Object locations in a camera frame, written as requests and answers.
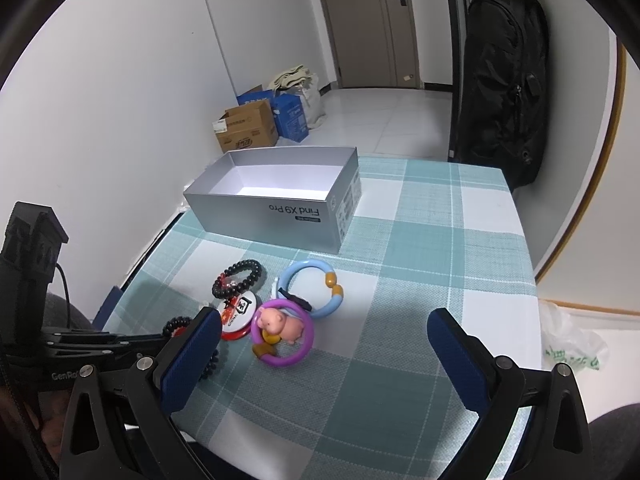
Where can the white cloth bag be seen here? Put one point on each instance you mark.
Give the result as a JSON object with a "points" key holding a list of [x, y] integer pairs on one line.
{"points": [[302, 82]]}

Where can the blue cardboard box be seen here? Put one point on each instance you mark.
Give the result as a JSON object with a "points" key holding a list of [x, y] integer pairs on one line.
{"points": [[287, 111]]}

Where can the round red white badge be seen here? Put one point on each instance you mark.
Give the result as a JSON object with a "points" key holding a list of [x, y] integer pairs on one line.
{"points": [[237, 314]]}

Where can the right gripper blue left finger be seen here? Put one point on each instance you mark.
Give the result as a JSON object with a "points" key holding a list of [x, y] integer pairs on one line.
{"points": [[188, 355]]}

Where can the white plastic bag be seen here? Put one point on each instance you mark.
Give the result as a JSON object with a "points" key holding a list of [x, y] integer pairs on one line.
{"points": [[564, 342]]}

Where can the black hanging backpack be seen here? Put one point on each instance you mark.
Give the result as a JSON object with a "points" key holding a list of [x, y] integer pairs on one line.
{"points": [[503, 121]]}

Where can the blue jordan shoe box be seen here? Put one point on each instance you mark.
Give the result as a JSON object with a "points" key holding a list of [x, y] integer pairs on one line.
{"points": [[107, 308]]}

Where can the grey brown door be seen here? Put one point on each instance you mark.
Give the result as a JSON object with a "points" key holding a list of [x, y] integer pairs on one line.
{"points": [[373, 43]]}

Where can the brown cardboard box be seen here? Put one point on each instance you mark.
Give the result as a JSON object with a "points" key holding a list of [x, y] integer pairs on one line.
{"points": [[250, 125]]}

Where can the grey phone box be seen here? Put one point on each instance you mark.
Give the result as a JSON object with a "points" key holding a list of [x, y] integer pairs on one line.
{"points": [[294, 196]]}

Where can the black tripod stand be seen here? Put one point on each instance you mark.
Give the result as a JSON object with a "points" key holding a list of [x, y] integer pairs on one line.
{"points": [[458, 15]]}

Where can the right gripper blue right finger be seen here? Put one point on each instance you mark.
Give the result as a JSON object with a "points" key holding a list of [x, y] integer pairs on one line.
{"points": [[461, 359]]}

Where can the purple ring pig toy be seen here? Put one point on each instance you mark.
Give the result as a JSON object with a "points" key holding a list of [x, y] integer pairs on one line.
{"points": [[285, 320]]}

